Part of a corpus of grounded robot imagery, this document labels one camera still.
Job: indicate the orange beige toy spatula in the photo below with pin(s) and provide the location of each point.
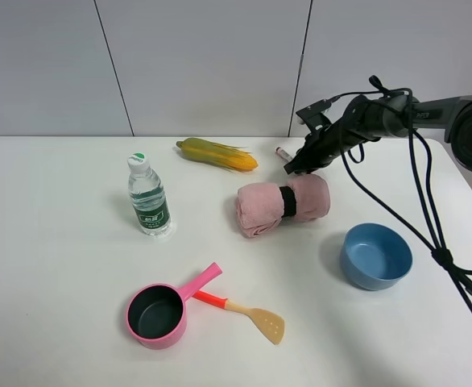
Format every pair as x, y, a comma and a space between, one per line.
271, 325

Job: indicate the blue plastic bowl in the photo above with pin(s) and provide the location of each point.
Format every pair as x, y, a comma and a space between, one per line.
374, 257

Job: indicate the red white marker pen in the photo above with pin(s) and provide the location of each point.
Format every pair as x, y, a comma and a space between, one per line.
283, 154

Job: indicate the pink toy saucepan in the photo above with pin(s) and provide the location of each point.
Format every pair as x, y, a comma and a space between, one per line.
156, 316

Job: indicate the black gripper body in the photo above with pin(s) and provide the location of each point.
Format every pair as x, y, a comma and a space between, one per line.
346, 133

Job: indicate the rolled pink towel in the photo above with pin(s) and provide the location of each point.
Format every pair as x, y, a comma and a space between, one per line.
260, 207

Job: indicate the clear plastic water bottle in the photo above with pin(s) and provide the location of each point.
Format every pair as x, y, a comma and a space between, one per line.
147, 196

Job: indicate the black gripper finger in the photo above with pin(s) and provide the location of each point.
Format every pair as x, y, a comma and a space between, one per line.
305, 161

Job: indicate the yellow toy corn cob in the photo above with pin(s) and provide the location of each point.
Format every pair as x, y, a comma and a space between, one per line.
220, 155

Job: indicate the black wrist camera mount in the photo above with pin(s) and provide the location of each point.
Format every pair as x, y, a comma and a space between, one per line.
313, 116

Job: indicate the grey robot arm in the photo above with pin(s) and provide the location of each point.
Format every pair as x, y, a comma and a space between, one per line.
452, 115

